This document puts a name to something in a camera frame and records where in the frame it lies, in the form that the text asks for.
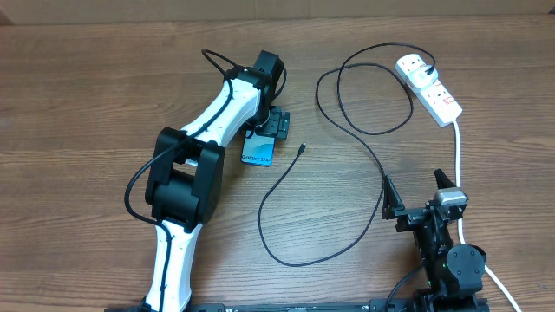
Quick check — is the black USB charging cable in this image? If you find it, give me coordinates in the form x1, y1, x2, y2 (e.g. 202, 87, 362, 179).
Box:
258, 42, 437, 268

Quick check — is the white power strip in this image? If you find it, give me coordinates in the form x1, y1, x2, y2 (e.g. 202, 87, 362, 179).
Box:
395, 54, 462, 127

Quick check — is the white charger plug adapter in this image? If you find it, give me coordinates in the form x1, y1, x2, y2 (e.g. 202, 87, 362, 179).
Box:
408, 67, 439, 90

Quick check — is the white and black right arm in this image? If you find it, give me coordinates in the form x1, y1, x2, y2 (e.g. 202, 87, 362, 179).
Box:
382, 169, 490, 312

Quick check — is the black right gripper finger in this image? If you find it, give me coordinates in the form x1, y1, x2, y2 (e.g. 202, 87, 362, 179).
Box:
434, 168, 455, 190
382, 175, 405, 219

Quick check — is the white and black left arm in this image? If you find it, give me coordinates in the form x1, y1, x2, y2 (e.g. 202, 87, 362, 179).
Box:
139, 50, 290, 311

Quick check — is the brown cardboard backdrop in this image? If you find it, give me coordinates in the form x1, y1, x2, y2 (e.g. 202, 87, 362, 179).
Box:
1, 0, 554, 26

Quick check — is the white power strip cord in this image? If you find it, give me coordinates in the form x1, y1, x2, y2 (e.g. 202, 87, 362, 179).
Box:
452, 120, 524, 312

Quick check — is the blue Galaxy S24+ smartphone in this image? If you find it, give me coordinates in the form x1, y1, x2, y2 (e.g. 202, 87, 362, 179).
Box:
241, 131, 276, 166

